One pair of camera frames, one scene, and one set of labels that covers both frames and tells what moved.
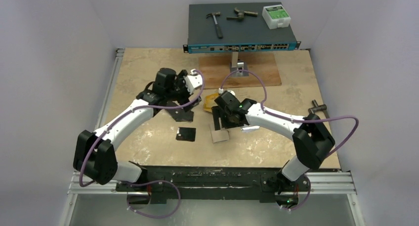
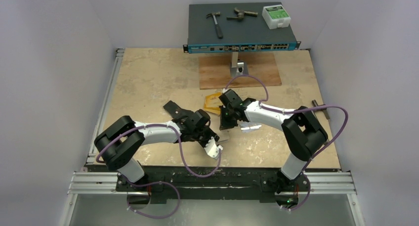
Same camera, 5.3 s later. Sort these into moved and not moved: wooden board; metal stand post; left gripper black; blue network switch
Moved: left gripper black
Not moved: metal stand post; blue network switch; wooden board
